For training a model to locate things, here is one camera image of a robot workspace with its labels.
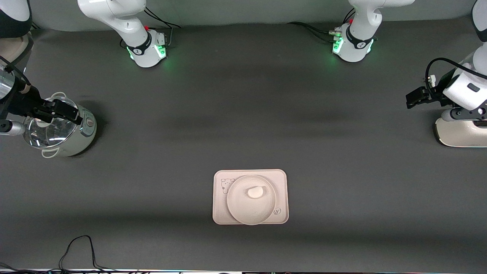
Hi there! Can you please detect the cream round plate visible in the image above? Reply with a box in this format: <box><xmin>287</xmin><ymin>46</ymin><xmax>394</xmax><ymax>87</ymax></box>
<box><xmin>227</xmin><ymin>175</ymin><xmax>277</xmax><ymax>226</ymax></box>

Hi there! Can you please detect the white two-slot toaster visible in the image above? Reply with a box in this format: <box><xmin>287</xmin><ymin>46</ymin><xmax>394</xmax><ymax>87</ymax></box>
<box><xmin>434</xmin><ymin>116</ymin><xmax>487</xmax><ymax>148</ymax></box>

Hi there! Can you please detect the pale green rice cooker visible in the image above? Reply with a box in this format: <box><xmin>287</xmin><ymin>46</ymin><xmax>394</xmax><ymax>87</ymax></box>
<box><xmin>22</xmin><ymin>91</ymin><xmax>97</xmax><ymax>158</ymax></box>

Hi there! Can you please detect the thin black looped cable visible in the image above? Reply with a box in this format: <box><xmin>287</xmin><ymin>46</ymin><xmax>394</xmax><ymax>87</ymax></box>
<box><xmin>59</xmin><ymin>235</ymin><xmax>115</xmax><ymax>271</ymax></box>

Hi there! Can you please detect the cream rectangular tray rabbit print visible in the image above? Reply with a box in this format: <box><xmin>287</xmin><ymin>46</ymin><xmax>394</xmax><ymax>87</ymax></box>
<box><xmin>212</xmin><ymin>169</ymin><xmax>290</xmax><ymax>226</ymax></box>

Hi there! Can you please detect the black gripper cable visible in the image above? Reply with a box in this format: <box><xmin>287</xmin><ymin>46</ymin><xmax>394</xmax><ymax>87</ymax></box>
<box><xmin>0</xmin><ymin>55</ymin><xmax>31</xmax><ymax>86</ymax></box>
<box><xmin>425</xmin><ymin>58</ymin><xmax>487</xmax><ymax>97</ymax></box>

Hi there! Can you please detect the black arm base cable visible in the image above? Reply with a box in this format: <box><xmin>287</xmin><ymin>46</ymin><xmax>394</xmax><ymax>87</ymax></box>
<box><xmin>144</xmin><ymin>7</ymin><xmax>181</xmax><ymax>48</ymax></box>
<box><xmin>287</xmin><ymin>8</ymin><xmax>356</xmax><ymax>43</ymax></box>

